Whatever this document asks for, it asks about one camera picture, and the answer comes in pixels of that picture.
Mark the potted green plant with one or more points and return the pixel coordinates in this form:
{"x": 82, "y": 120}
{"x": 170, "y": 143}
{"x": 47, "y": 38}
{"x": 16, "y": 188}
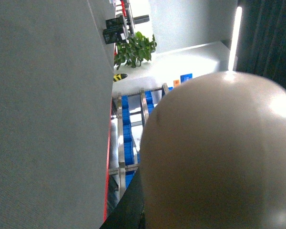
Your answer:
{"x": 134, "y": 51}

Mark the beige plastic dustpan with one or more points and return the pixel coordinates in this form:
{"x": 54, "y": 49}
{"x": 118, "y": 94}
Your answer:
{"x": 213, "y": 155}

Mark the red framed work table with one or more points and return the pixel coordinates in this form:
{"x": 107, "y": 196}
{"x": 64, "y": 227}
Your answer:
{"x": 55, "y": 97}

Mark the black crate stack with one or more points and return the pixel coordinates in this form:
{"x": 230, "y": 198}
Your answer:
{"x": 115, "y": 31}

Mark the blue bin on shelf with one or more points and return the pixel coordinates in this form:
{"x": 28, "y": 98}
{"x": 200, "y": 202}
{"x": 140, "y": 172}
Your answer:
{"x": 127, "y": 134}

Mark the yellow black traffic cone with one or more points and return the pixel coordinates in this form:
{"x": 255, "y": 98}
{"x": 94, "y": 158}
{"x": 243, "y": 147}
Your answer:
{"x": 118, "y": 77}

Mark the stainless steel shelf rack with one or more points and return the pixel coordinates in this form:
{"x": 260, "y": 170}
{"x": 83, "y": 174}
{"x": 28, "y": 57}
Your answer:
{"x": 131, "y": 111}

